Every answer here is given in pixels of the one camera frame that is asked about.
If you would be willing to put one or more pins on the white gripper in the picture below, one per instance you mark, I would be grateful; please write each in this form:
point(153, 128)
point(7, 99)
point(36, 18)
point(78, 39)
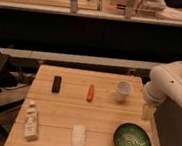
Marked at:
point(147, 112)

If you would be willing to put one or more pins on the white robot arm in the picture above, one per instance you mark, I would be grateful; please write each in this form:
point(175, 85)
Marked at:
point(165, 81)

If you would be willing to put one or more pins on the white paper cup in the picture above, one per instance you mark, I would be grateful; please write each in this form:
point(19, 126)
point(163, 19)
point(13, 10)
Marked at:
point(124, 89)

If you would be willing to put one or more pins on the green ribbed bowl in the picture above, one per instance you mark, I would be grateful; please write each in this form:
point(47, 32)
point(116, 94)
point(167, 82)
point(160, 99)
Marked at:
point(129, 134)

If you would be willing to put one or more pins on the black rectangular remote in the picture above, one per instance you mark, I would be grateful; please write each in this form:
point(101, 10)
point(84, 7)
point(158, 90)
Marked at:
point(56, 84)

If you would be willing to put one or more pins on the white plastic bottle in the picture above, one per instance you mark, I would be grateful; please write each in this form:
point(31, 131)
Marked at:
point(31, 126)

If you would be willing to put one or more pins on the grey metal post right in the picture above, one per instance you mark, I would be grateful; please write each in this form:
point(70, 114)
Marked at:
point(129, 9)

